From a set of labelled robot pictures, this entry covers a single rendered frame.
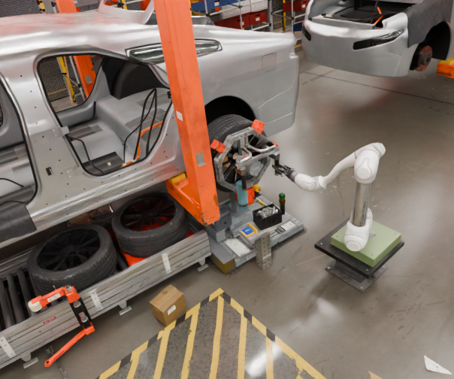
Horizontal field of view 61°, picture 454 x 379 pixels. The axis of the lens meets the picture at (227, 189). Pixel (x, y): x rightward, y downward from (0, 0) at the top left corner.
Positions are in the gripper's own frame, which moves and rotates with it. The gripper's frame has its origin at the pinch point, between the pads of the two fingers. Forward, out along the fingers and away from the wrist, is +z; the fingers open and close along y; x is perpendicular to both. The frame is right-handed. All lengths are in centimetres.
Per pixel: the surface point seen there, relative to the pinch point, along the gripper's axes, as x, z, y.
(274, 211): -27.2, -18.5, -19.1
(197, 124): 57, 7, -63
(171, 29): 121, 7, -71
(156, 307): -65, -12, -132
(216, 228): -55, 25, -52
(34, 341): -63, 15, -216
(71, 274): -33, 29, -176
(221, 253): -70, 10, -58
